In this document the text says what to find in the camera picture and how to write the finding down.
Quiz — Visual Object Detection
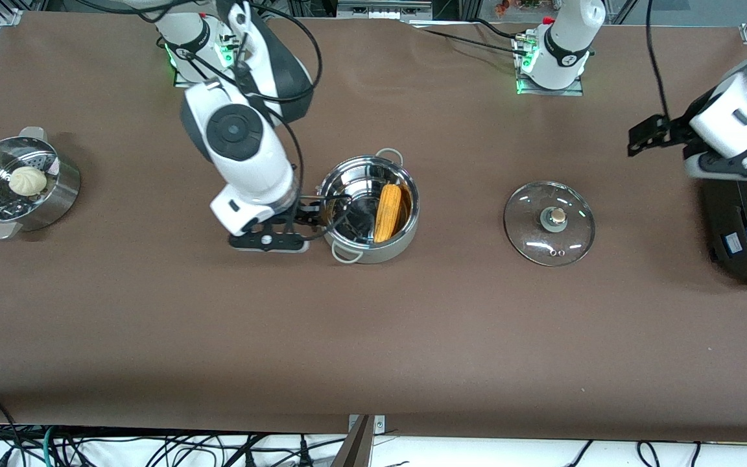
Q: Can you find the yellow corn cob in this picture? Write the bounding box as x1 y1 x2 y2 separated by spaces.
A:
373 184 404 245

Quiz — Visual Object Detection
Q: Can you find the glass pot lid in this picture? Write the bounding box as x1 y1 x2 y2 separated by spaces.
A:
503 181 596 267

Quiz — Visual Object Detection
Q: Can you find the steel cooking pot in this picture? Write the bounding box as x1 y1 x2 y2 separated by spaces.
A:
316 148 421 265

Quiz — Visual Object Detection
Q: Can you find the steel steamer pot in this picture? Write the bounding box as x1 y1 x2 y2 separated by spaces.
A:
0 126 82 240

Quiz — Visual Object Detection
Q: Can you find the grey metal box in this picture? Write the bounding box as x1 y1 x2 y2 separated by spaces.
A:
338 0 433 20

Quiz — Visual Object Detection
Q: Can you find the white steamed bun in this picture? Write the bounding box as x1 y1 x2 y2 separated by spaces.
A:
9 166 48 198

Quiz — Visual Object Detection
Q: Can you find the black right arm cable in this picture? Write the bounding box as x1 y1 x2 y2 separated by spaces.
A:
179 0 355 242

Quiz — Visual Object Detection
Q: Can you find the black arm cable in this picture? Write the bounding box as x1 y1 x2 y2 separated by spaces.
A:
179 0 355 242
645 0 671 123

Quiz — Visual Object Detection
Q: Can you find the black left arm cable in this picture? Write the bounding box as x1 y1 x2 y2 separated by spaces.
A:
645 0 671 123

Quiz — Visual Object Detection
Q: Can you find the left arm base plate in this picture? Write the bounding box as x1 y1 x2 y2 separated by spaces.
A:
515 36 585 97

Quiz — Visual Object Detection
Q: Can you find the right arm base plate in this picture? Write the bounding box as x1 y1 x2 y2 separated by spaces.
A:
174 32 244 87

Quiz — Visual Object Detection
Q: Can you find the metal bracket plate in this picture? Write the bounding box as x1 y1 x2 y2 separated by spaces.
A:
348 414 386 433

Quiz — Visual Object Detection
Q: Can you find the green cable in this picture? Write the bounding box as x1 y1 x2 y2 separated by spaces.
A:
40 426 58 467

